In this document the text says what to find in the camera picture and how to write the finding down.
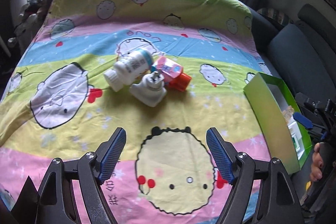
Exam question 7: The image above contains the small white bottle green label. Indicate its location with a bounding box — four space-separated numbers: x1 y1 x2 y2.
288 121 305 159

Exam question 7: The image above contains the pink bottle orange cap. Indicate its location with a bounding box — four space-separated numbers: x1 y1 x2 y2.
151 56 192 92

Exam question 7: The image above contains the white plug-in device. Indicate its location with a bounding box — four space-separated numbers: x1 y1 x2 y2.
129 71 167 107

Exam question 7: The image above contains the white bottle blue label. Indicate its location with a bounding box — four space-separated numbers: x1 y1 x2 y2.
103 48 154 92

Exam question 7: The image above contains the orange translucent hair claw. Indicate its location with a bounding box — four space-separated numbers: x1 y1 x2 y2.
282 106 295 124

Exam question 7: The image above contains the person's right hand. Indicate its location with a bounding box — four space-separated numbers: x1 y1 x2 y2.
310 143 323 182

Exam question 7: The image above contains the green cardboard box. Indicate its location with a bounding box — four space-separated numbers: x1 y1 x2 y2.
243 72 312 174

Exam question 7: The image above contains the dark grey sofa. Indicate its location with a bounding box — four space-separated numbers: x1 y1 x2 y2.
251 4 335 102

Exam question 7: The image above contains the striped cushion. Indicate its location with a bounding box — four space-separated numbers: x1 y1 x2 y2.
257 7 294 26

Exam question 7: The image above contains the colourful cartoon bed sheet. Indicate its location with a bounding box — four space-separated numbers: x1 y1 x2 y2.
1 0 270 223

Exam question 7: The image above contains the plush toy pile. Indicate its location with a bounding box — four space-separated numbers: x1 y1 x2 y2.
7 0 51 52

